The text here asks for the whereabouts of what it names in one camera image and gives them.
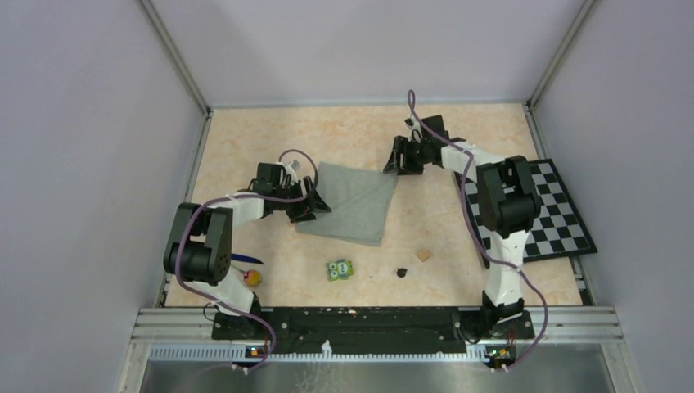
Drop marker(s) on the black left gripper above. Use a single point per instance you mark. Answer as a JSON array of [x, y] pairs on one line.
[[304, 211]]

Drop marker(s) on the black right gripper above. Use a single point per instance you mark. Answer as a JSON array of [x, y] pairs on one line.
[[402, 146]]

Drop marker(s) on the grey-green cloth napkin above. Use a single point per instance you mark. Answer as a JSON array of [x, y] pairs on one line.
[[359, 200]]

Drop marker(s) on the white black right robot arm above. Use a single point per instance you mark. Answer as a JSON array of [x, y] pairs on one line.
[[508, 205]]

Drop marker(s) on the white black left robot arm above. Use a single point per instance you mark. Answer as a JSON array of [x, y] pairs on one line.
[[199, 250]]

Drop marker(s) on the green owl toy block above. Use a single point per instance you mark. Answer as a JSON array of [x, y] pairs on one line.
[[341, 269]]

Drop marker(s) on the red yellow ball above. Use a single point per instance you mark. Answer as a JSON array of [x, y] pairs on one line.
[[252, 278]]

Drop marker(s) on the blue pen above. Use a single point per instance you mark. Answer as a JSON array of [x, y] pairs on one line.
[[246, 259]]

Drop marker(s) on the small tan wooden block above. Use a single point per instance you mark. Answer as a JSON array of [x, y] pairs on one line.
[[423, 254]]

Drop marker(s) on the black white checkerboard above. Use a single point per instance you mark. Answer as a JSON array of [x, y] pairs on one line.
[[559, 230]]

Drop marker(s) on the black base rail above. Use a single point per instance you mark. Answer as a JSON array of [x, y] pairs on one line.
[[371, 331]]

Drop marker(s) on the aluminium frame rail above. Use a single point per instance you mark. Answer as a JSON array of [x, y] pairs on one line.
[[183, 334]]

